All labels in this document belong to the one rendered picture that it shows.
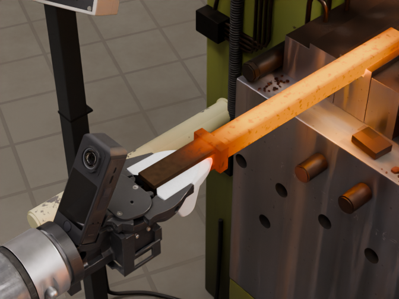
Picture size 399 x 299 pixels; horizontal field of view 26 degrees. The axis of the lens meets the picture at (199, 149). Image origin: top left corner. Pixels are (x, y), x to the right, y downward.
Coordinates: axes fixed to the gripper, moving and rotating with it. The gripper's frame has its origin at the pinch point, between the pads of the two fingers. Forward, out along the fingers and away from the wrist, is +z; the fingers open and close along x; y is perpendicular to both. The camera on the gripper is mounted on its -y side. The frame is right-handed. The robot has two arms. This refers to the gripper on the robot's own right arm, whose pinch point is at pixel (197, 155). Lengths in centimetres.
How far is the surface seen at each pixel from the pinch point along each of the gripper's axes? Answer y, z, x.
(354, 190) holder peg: 12.1, 19.6, 8.5
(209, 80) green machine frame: 35, 42, -43
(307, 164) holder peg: 12.1, 18.8, 1.2
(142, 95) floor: 99, 80, -113
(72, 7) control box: 4.0, 11.1, -40.3
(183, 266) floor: 100, 44, -53
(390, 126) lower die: 6.7, 27.7, 6.9
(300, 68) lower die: 6.3, 27.7, -9.2
